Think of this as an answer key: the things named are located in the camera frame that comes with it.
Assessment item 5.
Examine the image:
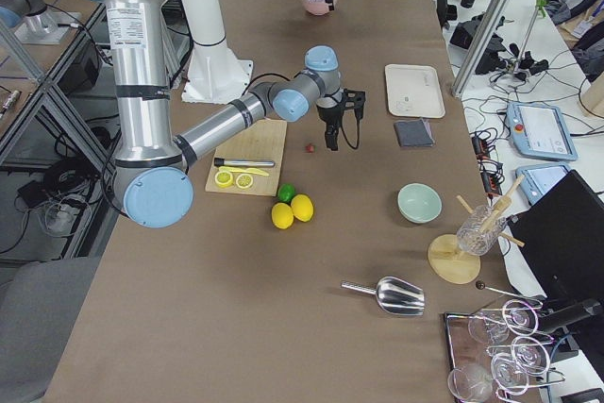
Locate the wooden cup tree stand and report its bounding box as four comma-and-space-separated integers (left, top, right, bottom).
428, 176, 525, 284

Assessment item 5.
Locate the metal ice scoop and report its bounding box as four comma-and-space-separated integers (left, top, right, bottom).
341, 277, 426, 316

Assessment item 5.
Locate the cut glass cup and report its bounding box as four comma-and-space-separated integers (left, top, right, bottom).
456, 205, 506, 256

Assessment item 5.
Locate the wooden cutting board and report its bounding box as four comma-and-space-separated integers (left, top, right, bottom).
205, 120, 288, 196

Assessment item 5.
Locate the green lime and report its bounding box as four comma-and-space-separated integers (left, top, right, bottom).
277, 183, 296, 204

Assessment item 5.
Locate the yellow lemon rear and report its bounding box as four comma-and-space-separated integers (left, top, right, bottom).
290, 193, 314, 222

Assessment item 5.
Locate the yellow lemon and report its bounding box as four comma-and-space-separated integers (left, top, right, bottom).
271, 202, 294, 229
290, 193, 314, 222

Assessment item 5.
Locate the grey folded cloth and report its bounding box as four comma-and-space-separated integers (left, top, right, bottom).
394, 118, 435, 147

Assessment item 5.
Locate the yellow lemon front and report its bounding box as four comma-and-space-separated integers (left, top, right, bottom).
271, 202, 294, 229

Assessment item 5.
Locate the beige rabbit tray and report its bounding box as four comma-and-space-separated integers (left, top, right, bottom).
385, 63, 445, 119

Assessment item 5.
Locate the lemon slice right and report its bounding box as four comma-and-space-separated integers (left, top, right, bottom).
235, 173, 254, 190

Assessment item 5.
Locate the lemon slice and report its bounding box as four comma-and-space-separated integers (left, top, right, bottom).
214, 170, 234, 188
235, 173, 254, 190

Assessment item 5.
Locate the mint green bowl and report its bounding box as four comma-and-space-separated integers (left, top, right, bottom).
397, 183, 443, 224

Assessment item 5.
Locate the lemon slice left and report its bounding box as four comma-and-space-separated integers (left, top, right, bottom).
214, 170, 234, 188

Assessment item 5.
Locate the teach pendant upper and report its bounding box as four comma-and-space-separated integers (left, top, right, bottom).
507, 102, 579, 161

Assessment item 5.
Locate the teach pendant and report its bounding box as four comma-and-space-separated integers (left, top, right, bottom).
507, 102, 579, 161
515, 162, 571, 205

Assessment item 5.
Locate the teach pendant lower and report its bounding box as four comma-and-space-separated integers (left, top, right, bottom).
515, 162, 571, 205

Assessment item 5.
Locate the black monitor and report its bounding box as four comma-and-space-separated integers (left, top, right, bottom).
510, 170, 603, 302

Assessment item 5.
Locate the wine glass rack tray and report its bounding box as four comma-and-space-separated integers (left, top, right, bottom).
444, 298, 565, 402

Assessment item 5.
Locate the black handled metal muddler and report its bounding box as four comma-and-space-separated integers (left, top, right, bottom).
213, 158, 276, 168

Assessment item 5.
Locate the aluminium frame post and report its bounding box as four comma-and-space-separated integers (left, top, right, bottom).
451, 0, 510, 99

